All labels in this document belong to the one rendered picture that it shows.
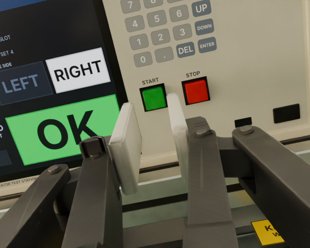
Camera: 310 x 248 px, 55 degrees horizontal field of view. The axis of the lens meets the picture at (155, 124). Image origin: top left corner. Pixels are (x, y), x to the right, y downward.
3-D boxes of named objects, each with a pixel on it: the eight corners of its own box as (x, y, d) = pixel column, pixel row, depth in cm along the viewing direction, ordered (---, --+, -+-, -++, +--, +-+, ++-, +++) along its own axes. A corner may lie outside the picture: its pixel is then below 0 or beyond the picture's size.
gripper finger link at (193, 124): (194, 157, 12) (266, 143, 12) (182, 118, 17) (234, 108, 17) (200, 188, 13) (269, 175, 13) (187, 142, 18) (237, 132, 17)
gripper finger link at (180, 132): (171, 130, 14) (187, 127, 14) (166, 93, 20) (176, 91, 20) (183, 186, 15) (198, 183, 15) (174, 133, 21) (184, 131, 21)
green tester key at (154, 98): (166, 107, 27) (162, 87, 26) (146, 110, 27) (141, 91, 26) (165, 103, 28) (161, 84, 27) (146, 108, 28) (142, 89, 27)
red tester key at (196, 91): (208, 100, 26) (205, 80, 26) (188, 104, 27) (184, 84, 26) (206, 97, 27) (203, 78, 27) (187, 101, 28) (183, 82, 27)
